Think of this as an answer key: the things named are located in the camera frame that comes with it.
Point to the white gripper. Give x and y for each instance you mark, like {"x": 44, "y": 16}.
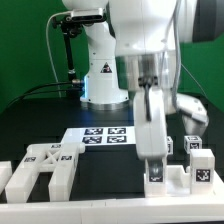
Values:
{"x": 150, "y": 136}

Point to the white chair seat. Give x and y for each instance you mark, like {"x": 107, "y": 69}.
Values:
{"x": 177, "y": 181}

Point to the white chair back frame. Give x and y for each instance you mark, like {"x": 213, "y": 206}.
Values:
{"x": 59, "y": 159}

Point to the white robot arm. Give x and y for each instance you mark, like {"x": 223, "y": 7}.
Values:
{"x": 148, "y": 35}

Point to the white tagged cube left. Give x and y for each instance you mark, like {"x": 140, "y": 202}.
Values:
{"x": 170, "y": 145}

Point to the white tagged cube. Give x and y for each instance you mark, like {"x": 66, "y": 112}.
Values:
{"x": 192, "y": 142}
{"x": 170, "y": 145}

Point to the white tagged cube right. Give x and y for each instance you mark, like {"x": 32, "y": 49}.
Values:
{"x": 192, "y": 142}

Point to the white obstacle fence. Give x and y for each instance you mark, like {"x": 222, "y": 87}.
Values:
{"x": 172, "y": 209}

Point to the white tag sheet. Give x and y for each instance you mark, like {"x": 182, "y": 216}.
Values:
{"x": 93, "y": 136}

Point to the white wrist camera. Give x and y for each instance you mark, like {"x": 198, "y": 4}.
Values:
{"x": 194, "y": 115}

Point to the black camera stand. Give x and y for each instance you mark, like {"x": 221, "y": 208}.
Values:
{"x": 69, "y": 30}

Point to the grey camera on stand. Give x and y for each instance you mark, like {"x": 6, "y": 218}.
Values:
{"x": 87, "y": 15}

